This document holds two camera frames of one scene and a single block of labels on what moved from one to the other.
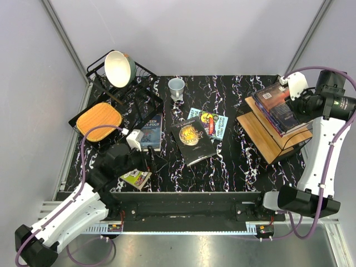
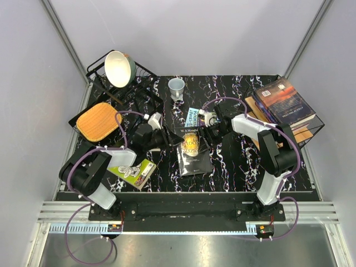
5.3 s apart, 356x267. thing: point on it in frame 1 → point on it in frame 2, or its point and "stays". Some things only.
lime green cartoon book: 136,178 stays
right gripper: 294,104 → 205,130
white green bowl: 120,69 stays
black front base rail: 190,211 stays
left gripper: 151,163 → 169,139
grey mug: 176,86 stays
